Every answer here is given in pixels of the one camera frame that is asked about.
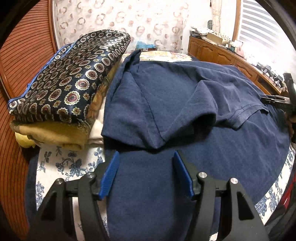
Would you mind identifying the person right hand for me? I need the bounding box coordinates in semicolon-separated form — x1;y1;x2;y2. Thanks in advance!
287;116;296;138

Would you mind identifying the red louvered wardrobe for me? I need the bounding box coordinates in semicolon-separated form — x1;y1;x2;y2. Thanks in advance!
1;1;57;240

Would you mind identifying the pink circle pattern curtain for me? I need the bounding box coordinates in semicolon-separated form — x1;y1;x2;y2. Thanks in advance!
50;1;212;52

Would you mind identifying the tied beige curtain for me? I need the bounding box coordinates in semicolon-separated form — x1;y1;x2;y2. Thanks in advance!
211;0;222;33

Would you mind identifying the dark patterned folded cloth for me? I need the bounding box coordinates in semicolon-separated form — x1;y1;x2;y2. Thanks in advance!
7;30;131;126

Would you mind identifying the mustard folded cloth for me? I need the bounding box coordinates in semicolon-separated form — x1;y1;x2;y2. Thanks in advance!
10;62;120;151

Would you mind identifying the wooden sideboard cabinet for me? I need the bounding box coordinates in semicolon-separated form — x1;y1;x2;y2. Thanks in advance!
188;36;288;97

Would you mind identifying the cardboard box on cabinet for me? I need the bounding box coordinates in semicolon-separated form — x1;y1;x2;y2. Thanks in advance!
206;32;231;46

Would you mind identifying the striped window blind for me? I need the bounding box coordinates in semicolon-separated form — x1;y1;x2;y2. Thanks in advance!
238;1;285;62

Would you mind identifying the blue item at bedhead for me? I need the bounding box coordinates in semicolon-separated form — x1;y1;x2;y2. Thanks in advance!
135;41;158;52

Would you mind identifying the navy printed t-shirt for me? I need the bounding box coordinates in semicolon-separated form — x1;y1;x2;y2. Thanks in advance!
102;51;295;240

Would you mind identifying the blue white floral cloth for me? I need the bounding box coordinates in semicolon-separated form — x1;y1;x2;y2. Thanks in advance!
35;145;295;240

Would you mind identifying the cream folded cloth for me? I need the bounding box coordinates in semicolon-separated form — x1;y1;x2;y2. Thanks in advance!
88;97;106;145

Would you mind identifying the floral bed blanket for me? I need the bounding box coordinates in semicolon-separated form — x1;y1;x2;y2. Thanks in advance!
140;51;197;62

